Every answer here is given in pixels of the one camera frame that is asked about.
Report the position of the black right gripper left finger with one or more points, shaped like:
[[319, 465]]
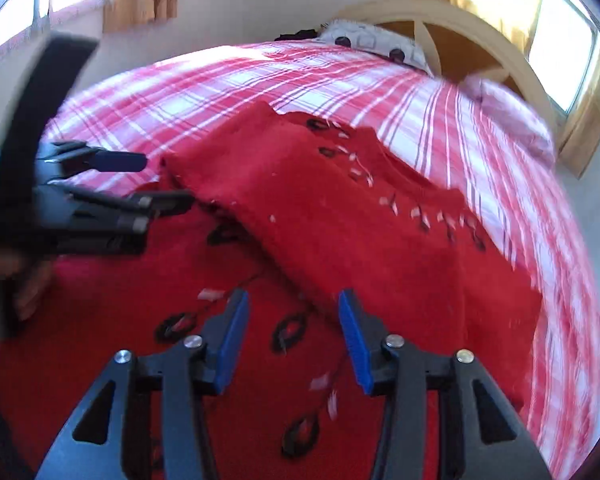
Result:
[[107, 436]]

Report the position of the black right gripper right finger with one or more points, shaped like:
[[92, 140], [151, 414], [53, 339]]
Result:
[[480, 435]]

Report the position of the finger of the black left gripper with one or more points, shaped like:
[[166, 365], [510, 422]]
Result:
[[64, 160], [86, 204]]

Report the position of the red knitted sweater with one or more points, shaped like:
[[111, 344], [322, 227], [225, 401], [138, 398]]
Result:
[[293, 210]]

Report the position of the black clothing pile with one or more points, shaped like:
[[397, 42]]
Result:
[[301, 35]]

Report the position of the left hand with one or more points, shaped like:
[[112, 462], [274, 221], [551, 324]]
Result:
[[36, 278]]

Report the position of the red plaid bed sheet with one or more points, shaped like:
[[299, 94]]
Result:
[[431, 126]]

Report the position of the grey patterned pillow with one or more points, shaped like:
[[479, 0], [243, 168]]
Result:
[[375, 40]]

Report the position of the pink folded quilt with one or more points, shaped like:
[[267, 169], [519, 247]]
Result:
[[514, 116]]

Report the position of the yellow curtain right of headboard window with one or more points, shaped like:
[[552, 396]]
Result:
[[580, 137]]

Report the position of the cream wooden headboard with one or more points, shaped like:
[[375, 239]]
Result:
[[457, 44]]

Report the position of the headboard side window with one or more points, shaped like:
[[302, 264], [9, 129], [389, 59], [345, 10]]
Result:
[[562, 50]]

